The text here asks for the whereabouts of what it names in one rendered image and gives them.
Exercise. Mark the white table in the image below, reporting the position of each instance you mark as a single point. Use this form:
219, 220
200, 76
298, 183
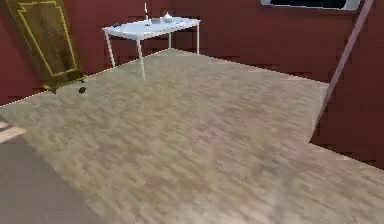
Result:
146, 29

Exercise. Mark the white teapot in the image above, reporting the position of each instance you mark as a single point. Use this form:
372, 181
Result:
167, 17

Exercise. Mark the grey square dish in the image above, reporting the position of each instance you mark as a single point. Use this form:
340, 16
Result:
155, 21

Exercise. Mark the white candle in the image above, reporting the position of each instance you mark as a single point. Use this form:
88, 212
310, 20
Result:
145, 10

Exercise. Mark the small dark object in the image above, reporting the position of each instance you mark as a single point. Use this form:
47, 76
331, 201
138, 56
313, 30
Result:
116, 25

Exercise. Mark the white framed window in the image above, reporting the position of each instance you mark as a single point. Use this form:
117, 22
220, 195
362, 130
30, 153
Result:
311, 3

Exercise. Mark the olive green cabinet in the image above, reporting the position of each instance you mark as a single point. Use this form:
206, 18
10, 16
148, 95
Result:
45, 40

